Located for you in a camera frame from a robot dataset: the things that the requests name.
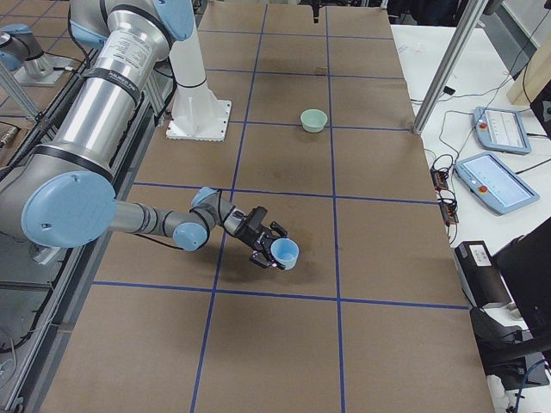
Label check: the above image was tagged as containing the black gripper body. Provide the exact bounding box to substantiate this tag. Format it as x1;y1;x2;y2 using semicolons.
234;206;281;257

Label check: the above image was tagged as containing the light blue plastic cup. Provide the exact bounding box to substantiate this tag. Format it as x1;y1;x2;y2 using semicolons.
270;237;300;270

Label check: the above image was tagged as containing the light green ceramic bowl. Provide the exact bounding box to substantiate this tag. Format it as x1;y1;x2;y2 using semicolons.
300;108;328;133

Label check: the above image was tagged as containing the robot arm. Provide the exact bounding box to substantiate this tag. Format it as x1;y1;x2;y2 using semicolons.
1;1;298;269

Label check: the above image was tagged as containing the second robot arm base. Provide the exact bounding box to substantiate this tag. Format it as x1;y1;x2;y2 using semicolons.
1;23;70;87

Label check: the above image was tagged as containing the black box with label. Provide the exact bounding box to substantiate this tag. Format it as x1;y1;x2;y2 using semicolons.
454;241;512;310

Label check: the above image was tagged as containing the near teach pendant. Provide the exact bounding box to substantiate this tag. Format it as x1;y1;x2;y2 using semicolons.
455;151;540;215

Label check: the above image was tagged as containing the teach pendant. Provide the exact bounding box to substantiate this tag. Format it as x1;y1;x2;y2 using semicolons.
473;107;531;155
455;151;540;215

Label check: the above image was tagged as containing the far teach pendant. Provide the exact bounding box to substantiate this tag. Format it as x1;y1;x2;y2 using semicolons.
473;107;531;155

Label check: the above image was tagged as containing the black monitor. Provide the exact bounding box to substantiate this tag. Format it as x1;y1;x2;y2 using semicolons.
493;219;550;334

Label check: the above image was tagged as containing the black monitor stand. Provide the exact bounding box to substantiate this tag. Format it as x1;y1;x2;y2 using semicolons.
469;308;550;391

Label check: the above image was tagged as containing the wooden board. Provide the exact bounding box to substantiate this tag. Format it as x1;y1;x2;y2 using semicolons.
506;37;550;106

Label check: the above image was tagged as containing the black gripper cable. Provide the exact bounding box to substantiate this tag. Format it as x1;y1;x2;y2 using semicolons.
133;188;229;250

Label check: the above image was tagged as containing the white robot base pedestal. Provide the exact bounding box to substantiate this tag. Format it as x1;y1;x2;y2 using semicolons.
167;1;232;142

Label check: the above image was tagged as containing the aluminium frame rack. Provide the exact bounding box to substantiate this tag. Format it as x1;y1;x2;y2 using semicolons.
1;46;172;412

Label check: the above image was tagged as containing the aluminium frame post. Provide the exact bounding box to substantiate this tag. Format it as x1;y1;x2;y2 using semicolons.
412;0;503;135

